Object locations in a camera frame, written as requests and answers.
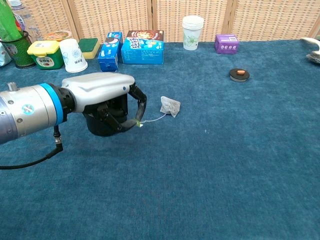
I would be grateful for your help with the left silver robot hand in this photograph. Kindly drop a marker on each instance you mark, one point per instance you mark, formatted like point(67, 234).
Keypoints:
point(100, 87)

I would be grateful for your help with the black cast iron teapot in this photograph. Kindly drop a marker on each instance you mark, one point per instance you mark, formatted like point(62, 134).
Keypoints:
point(100, 128)

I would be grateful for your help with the black teapot lid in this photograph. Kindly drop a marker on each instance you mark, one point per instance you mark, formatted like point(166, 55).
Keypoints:
point(239, 76)

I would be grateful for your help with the blue Oreo box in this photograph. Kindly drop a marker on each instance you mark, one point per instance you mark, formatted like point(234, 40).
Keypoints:
point(108, 57)

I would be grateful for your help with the upturned white paper cup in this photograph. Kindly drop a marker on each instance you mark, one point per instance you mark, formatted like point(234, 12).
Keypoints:
point(73, 57)

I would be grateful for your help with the green yellow sponge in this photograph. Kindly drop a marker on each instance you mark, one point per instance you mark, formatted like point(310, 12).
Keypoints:
point(88, 46)

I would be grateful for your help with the blue chocolate cookie box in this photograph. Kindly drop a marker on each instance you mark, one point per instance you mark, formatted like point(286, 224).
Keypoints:
point(142, 52)

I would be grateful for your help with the green tub yellow lid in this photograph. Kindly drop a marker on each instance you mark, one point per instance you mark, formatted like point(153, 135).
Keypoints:
point(46, 56)

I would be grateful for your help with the round instant noodle bowl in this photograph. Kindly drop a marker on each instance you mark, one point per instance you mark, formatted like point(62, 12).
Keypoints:
point(58, 35)

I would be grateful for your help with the woven folding screen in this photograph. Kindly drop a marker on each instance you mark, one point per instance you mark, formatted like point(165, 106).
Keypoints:
point(112, 17)

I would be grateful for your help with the black mesh pen holder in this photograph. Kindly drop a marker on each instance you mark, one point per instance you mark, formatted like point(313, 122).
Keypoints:
point(18, 53)

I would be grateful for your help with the white tissue pack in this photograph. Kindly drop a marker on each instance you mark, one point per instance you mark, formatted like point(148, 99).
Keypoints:
point(3, 55)

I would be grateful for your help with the clear water bottle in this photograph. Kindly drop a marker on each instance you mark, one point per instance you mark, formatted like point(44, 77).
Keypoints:
point(21, 21)

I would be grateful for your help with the stacked white floral paper cups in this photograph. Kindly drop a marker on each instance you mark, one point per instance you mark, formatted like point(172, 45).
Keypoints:
point(192, 35)

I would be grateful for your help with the green cylinder can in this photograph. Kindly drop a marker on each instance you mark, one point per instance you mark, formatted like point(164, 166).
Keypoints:
point(7, 22)

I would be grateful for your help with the blue table carpet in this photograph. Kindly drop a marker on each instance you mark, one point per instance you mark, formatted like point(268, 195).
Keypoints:
point(200, 162)

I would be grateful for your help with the purple small box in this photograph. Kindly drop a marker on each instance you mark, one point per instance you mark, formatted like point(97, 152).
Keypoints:
point(226, 45)

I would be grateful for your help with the white plastic spoon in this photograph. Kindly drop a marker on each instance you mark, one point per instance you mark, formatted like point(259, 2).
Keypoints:
point(310, 41)

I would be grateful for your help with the clear plastic dish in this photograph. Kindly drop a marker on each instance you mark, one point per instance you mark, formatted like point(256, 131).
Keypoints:
point(314, 57)

